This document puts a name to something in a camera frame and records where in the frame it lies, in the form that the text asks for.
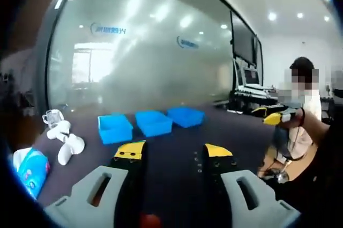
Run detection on blue plastic bin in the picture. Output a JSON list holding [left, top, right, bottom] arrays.
[[167, 106, 206, 128], [98, 114, 134, 146], [135, 109, 173, 137]]

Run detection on white equipment cart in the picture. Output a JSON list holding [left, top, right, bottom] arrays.
[[230, 58, 279, 105]]

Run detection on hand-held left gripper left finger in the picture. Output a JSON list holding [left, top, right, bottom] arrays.
[[43, 139, 147, 228]]

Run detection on dark door frame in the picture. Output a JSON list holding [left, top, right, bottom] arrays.
[[26, 0, 89, 117]]

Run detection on large black monitor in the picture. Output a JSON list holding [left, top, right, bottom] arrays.
[[230, 10, 258, 65]]

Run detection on person's left hand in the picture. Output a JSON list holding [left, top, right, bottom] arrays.
[[141, 213, 161, 228]]

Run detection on blue glass logo sticker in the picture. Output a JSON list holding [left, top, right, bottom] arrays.
[[90, 21, 126, 36], [176, 34, 200, 49]]

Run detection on clear glass mug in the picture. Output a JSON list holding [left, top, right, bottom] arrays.
[[42, 109, 64, 127]]

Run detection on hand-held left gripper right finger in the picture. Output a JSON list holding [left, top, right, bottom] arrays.
[[202, 143, 301, 228]]

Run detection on blue white tissue packet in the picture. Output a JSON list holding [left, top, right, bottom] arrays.
[[12, 147, 50, 201]]

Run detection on chrome chair base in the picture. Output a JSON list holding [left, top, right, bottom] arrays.
[[258, 163, 292, 185]]

